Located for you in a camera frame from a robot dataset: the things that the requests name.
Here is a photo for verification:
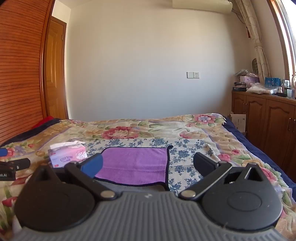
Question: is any pink tissue pack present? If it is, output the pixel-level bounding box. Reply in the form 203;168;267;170
48;140;88;169

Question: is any wooden cabinet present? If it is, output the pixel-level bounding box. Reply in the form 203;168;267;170
231;90;296;174

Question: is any pink box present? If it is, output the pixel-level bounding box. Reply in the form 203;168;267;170
240;75;260;84

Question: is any wooden door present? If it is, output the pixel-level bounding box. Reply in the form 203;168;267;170
43;16;69;120

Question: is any red cloth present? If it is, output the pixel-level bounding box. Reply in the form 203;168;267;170
31;116;55;129

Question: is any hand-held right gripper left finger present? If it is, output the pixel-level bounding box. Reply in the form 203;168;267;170
30;153;117;200

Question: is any white air conditioner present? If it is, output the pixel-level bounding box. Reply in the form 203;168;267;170
172;0;233;14

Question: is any stack of books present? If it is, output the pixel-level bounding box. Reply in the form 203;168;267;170
233;81;248;91

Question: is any blue floral cloth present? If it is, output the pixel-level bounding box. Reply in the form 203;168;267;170
85;138;221;192

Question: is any blue box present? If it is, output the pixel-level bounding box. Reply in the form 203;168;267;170
265;77;282;88

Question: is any wooden slatted wardrobe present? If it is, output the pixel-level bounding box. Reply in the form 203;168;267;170
0;0;56;144

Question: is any cardboard box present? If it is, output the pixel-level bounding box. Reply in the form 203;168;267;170
228;113;247;133

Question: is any beige patterned curtain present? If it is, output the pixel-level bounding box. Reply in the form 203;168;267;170
235;0;271;83

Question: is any navy blue bed sheet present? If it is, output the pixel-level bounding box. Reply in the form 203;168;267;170
0;115;296;187

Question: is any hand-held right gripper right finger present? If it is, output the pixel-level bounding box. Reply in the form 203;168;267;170
179;152;267;200

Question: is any floral blanket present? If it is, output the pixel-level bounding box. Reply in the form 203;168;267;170
0;113;296;239

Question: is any wooden window frame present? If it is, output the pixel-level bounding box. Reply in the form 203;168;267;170
268;0;296;80

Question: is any purple towel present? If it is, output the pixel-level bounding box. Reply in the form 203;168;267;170
94;146;174;191

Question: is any clear plastic bag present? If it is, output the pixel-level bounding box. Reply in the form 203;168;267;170
246;82;278;95

